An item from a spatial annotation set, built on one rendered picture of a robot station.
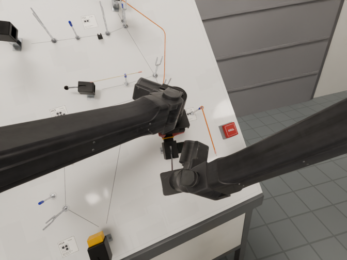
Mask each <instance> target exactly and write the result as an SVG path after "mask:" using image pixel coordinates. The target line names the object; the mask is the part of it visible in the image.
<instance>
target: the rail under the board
mask: <svg viewBox="0 0 347 260"><path fill-rule="evenodd" d="M263 198H264V194H263V193H261V194H258V195H256V196H254V197H252V198H250V199H248V200H246V201H244V202H242V203H239V204H237V205H235V206H233V207H231V208H229V209H227V210H225V211H223V212H220V213H218V214H216V215H214V216H212V217H210V218H208V219H206V220H203V221H201V222H199V223H197V224H195V225H192V226H190V227H188V228H186V229H184V230H182V231H180V232H178V233H175V234H173V235H171V236H169V237H167V238H165V239H163V240H161V241H159V242H156V243H154V244H152V245H150V246H148V247H146V248H144V249H142V250H140V251H137V252H135V253H133V254H131V255H129V256H127V257H125V258H123V259H120V260H150V259H152V258H154V257H156V256H158V255H160V254H162V253H164V252H166V251H169V250H171V249H173V248H175V247H177V246H179V245H181V244H183V243H185V242H187V241H189V240H191V239H193V238H195V237H197V236H199V235H201V234H203V233H205V232H207V231H209V230H211V229H213V228H215V227H217V226H219V225H222V224H224V223H226V222H228V221H230V220H232V219H234V218H236V217H238V216H240V215H242V214H244V213H246V212H248V211H250V210H252V209H254V208H256V207H258V206H260V205H262V202H263Z"/></svg>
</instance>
